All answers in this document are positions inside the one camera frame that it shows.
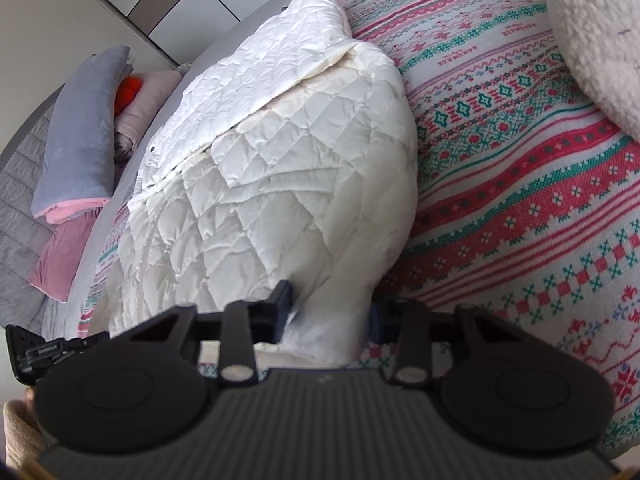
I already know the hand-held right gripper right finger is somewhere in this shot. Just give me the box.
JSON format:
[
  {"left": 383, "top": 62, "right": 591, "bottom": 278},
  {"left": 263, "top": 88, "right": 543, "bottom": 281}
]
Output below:
[{"left": 369, "top": 299, "right": 531, "bottom": 389}]

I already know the beige textured cloth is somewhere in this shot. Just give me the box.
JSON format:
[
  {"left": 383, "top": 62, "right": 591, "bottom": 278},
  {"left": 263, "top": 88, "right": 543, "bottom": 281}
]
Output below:
[{"left": 2, "top": 399, "right": 48, "bottom": 473}]

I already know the grey bed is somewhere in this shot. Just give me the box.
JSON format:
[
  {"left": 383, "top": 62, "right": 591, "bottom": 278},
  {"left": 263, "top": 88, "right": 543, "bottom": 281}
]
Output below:
[{"left": 40, "top": 0, "right": 640, "bottom": 456}]

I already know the pink green patterned blanket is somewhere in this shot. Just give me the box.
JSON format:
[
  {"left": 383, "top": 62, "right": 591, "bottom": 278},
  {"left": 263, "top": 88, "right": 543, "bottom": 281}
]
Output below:
[{"left": 77, "top": 0, "right": 640, "bottom": 453}]

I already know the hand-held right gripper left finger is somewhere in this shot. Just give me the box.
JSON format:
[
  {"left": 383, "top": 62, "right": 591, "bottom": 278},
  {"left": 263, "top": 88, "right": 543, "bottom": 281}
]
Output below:
[{"left": 107, "top": 280, "right": 296, "bottom": 391}]

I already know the orange plush toy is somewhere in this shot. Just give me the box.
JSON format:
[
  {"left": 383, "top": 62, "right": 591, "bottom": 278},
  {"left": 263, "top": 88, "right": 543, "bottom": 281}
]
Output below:
[{"left": 114, "top": 76, "right": 143, "bottom": 113}]

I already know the grey quilted headboard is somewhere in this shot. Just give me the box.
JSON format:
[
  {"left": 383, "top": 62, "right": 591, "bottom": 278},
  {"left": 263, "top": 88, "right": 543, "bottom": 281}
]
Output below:
[{"left": 0, "top": 105, "right": 63, "bottom": 326}]

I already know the mauve velvet pillow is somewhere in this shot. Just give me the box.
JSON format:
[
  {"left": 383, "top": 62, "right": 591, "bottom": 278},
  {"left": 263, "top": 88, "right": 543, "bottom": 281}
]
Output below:
[{"left": 28, "top": 207, "right": 103, "bottom": 303}]

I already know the grey blue pillow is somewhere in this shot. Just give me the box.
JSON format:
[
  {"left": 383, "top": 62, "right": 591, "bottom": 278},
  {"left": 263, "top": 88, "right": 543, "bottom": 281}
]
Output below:
[{"left": 31, "top": 45, "right": 133, "bottom": 226}]

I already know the beige pillow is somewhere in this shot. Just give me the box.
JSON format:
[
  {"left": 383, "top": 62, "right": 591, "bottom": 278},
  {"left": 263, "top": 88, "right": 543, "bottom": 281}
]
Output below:
[{"left": 114, "top": 70, "right": 183, "bottom": 161}]

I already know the white quilted hooded jacket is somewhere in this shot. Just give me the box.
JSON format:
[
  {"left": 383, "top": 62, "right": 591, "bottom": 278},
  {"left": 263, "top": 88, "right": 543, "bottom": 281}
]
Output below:
[{"left": 105, "top": 0, "right": 421, "bottom": 366}]

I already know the white fleece blanket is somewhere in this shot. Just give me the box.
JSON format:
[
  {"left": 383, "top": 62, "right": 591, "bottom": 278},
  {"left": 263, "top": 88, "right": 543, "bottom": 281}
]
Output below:
[{"left": 532, "top": 0, "right": 640, "bottom": 138}]

